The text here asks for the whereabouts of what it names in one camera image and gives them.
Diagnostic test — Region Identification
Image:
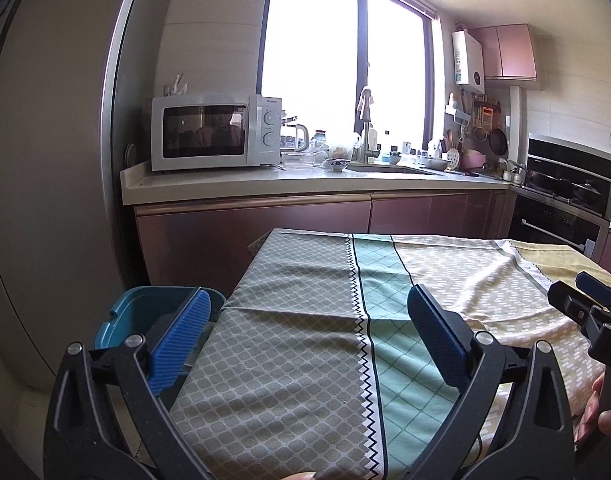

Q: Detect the teal trash bin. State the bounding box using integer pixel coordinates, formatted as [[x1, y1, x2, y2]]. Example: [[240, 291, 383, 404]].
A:
[[94, 286, 196, 349]]

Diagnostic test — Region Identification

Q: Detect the kitchen counter with cabinets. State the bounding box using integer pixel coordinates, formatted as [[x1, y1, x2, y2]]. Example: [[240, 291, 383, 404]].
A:
[[121, 162, 515, 295]]

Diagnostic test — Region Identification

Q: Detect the kitchen faucet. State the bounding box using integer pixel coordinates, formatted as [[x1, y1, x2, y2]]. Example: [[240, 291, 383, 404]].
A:
[[356, 86, 376, 164]]

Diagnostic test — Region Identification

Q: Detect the kitchen window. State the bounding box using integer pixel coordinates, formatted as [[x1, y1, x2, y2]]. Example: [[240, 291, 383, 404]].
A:
[[257, 0, 435, 148]]

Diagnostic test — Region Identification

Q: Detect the right hand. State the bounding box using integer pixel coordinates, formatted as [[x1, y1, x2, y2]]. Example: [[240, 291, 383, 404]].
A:
[[575, 374, 611, 444]]

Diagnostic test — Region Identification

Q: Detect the left hand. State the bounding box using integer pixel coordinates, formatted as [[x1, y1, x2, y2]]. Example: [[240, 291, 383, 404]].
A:
[[282, 471, 316, 480]]

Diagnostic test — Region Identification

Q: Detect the black built-in oven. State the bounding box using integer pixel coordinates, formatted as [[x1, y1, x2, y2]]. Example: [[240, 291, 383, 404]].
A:
[[508, 134, 611, 261]]

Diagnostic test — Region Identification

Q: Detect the patterned tablecloth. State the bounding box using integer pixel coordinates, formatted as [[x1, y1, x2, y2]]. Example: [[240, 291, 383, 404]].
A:
[[170, 230, 611, 479]]

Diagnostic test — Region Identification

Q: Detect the black frying pan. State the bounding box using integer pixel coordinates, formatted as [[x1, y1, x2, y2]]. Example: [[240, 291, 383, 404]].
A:
[[488, 128, 508, 157]]

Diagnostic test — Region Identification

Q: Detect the pink pot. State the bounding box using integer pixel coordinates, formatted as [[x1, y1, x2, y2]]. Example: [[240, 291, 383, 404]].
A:
[[461, 152, 487, 171]]

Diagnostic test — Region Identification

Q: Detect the white soap bottle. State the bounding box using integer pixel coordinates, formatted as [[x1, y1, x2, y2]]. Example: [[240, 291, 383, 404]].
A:
[[379, 130, 391, 164]]

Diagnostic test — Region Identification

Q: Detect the small blue-white bowl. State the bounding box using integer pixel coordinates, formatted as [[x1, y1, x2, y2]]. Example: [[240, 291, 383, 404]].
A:
[[322, 158, 350, 172]]

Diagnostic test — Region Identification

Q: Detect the white microwave oven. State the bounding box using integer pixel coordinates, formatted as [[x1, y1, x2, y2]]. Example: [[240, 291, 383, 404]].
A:
[[150, 94, 282, 171]]

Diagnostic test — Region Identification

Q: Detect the white water heater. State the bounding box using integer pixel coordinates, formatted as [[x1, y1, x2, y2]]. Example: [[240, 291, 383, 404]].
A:
[[452, 30, 484, 96]]

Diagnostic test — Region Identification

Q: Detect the glass electric kettle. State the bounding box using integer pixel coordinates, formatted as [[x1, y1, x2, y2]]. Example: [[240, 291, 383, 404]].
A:
[[281, 116, 310, 152]]

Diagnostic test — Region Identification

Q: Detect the grey refrigerator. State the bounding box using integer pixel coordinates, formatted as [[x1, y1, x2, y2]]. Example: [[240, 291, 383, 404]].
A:
[[0, 0, 152, 391]]

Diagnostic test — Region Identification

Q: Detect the pink wall cabinet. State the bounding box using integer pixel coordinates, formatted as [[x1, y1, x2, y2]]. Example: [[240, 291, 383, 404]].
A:
[[468, 24, 537, 82]]

